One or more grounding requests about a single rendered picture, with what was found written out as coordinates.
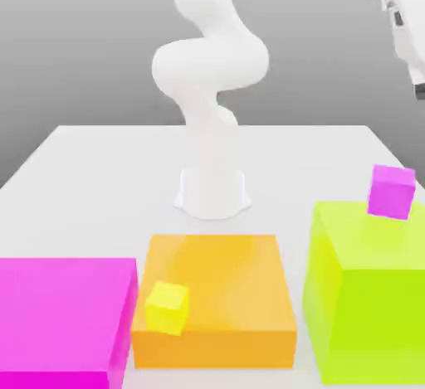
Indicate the large orange box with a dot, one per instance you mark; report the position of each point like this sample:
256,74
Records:
225,296

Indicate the large magenta box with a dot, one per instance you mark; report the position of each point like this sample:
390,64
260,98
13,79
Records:
59,316

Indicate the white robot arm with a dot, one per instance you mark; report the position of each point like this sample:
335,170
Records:
209,67

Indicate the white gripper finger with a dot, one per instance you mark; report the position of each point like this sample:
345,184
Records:
420,88

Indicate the small purple cube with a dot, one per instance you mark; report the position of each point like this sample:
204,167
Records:
391,196

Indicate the small yellow cube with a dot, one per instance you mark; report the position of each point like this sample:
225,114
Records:
166,309

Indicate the large lime green box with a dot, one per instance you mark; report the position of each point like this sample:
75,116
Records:
375,312

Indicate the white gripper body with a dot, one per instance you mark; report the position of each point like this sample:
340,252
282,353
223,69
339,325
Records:
411,37

